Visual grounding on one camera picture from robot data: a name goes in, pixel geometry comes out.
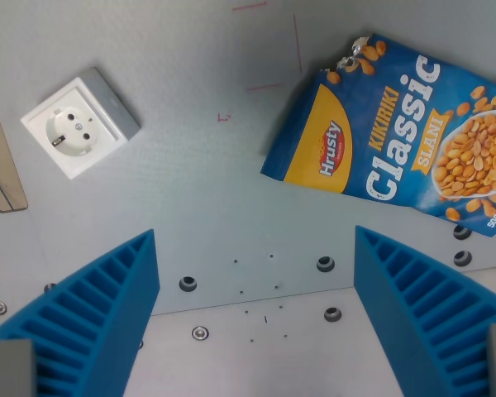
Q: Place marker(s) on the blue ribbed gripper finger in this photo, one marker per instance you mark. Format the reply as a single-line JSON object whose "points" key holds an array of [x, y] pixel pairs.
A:
{"points": [[430, 314], [87, 314]]}

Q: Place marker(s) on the blue peanut snack bag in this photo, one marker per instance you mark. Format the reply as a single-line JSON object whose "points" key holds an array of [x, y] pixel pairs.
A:
{"points": [[401, 140]]}

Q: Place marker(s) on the thin wooden strip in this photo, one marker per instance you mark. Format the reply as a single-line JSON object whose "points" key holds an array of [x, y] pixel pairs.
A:
{"points": [[2, 149]]}

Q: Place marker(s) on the white electrical wall socket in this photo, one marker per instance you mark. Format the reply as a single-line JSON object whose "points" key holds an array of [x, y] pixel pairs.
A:
{"points": [[80, 124]]}

